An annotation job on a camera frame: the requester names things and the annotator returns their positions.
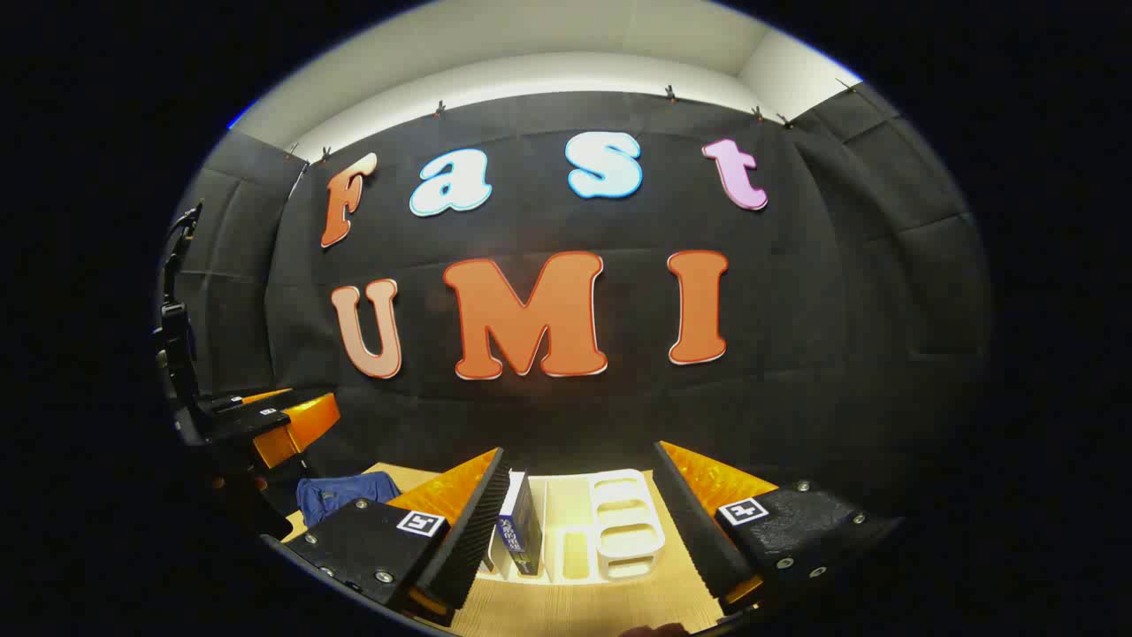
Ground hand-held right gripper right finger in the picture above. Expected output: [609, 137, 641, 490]
[653, 441, 903, 616]

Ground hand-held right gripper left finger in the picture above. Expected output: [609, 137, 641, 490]
[283, 447, 514, 629]

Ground blue book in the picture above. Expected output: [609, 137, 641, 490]
[497, 472, 544, 578]

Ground white bookshelf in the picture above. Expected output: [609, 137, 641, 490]
[478, 469, 666, 585]

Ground blue schoolbag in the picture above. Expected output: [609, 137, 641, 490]
[296, 472, 401, 529]

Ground black backdrop cloth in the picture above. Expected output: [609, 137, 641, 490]
[168, 84, 996, 532]

